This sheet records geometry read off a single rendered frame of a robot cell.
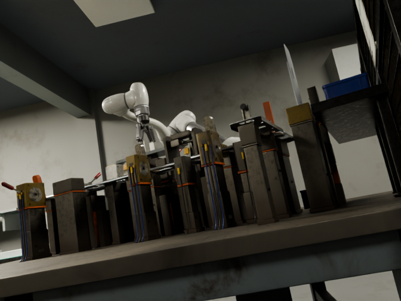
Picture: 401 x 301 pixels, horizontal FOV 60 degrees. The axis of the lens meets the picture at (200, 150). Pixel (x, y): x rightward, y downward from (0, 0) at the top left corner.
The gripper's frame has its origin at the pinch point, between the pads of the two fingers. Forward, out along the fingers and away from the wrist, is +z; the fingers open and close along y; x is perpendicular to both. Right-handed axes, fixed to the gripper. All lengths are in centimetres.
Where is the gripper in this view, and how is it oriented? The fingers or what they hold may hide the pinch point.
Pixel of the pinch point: (147, 149)
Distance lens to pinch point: 208.9
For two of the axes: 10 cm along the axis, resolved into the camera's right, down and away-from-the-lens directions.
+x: 8.4, -2.5, -4.8
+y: -5.1, -0.7, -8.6
